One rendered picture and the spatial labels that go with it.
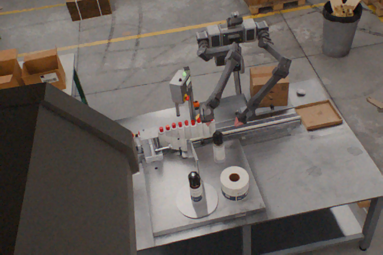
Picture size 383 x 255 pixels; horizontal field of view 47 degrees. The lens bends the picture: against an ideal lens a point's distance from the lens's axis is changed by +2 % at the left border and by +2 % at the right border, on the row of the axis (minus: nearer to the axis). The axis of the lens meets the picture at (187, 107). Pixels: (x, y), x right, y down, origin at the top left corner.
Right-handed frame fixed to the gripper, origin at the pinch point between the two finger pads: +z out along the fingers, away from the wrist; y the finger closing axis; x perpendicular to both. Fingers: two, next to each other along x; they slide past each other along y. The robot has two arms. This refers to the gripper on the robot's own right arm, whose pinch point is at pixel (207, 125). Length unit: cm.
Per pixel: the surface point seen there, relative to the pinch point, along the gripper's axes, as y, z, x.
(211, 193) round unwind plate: -9, 31, -38
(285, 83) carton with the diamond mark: 75, 7, 36
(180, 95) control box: -15.0, -18.1, 19.0
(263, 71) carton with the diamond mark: 63, 6, 55
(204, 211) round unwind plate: -18, 31, -51
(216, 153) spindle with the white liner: 2.7, 19.6, -11.8
